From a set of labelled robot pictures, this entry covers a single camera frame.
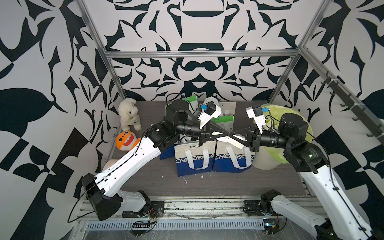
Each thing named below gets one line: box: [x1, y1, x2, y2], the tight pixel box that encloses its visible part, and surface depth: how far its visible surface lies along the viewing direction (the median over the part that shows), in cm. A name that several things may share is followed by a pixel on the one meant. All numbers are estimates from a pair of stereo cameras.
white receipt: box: [216, 135, 245, 150], surface depth 56 cm
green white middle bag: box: [211, 115, 235, 132], surface depth 80 cm
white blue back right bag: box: [218, 101, 237, 116], surface depth 87 cm
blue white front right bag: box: [212, 140, 256, 173], surface depth 76 cm
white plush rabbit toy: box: [117, 98, 142, 132], surface depth 93 cm
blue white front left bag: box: [174, 141, 216, 177], surface depth 73 cm
